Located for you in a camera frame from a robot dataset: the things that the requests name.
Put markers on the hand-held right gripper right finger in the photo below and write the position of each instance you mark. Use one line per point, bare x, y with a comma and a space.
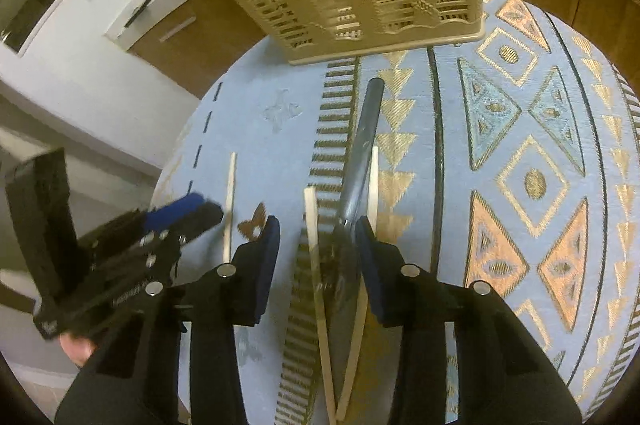
369, 265

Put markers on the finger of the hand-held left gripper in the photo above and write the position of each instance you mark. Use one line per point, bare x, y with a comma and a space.
205, 215
172, 210

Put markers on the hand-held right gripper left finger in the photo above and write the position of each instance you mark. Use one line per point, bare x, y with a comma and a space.
265, 265

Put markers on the wooden chopstick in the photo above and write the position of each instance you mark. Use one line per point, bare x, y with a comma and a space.
312, 230
230, 185
374, 175

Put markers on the dark grey plastic spoon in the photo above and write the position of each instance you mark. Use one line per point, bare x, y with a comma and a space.
362, 140

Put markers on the person's left hand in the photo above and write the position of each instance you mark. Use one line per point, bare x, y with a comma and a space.
77, 349

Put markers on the patterned blue tablecloth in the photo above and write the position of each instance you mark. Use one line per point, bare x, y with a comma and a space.
500, 205

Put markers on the white refrigerator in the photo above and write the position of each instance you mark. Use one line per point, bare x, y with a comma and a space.
75, 55

